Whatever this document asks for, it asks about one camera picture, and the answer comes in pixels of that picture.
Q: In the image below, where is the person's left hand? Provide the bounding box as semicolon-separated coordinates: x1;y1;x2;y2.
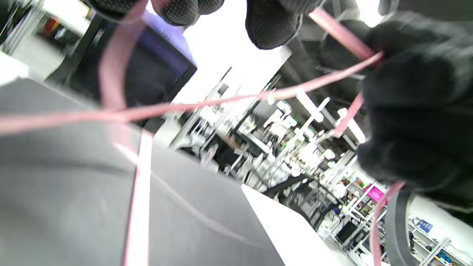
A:
89;0;326;50

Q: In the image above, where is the person's right hand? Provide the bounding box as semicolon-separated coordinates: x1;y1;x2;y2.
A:
357;18;473;226

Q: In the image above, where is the pink ribbon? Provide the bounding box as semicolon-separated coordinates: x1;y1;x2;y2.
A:
0;0;407;266

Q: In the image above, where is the black cardboard box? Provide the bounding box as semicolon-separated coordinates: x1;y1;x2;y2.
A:
0;78;287;266

